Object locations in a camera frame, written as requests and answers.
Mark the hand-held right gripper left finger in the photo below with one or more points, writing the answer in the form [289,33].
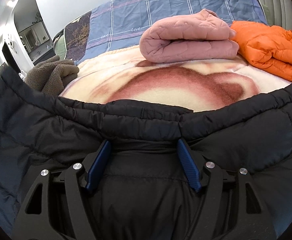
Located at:
[98,165]

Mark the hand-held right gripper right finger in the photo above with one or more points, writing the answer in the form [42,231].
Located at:
[188,165]

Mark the black hooded puffer jacket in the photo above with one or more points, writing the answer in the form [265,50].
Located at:
[48,130]

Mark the cream plush printed blanket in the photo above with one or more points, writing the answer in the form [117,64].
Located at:
[161,87]

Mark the grey-brown fleece garment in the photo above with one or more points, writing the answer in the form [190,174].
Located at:
[51,75]

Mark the small white bear figure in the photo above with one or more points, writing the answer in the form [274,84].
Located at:
[22,75]

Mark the dark vanity cabinet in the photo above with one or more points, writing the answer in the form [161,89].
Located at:
[42,55]

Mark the green white-trimmed pillow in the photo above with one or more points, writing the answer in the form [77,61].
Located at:
[59,46]

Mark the pink quilted jacket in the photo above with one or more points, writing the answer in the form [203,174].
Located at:
[185,37]

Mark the dark tree-print quilt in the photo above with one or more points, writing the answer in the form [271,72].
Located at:
[78,32]

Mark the black door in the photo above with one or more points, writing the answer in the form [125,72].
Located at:
[8,55]

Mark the orange puffer jacket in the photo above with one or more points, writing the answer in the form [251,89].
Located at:
[265,45]

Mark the blue plaid bed sheet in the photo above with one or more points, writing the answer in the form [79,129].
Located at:
[161,5]

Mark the wall mirror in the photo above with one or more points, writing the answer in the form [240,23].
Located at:
[29,38]

